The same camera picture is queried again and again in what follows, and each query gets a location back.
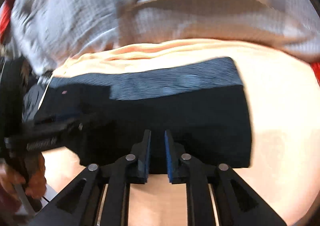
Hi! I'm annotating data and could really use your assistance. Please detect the grey white striped bedsheet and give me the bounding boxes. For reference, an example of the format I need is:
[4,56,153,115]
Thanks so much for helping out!
[5,0,319,74]

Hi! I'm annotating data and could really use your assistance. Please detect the peach orange blanket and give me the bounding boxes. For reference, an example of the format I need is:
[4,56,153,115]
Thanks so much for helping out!
[55,39,319,225]

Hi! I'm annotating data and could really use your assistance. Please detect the black pants with patterned waistband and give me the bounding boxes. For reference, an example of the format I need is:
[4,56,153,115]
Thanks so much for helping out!
[23,58,252,174]

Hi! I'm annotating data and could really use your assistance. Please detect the red patterned bag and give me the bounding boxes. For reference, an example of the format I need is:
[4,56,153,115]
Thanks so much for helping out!
[0,0,15,43]

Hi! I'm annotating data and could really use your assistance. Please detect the person's left hand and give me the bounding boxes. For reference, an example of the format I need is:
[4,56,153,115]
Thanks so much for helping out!
[1,154,47,199]

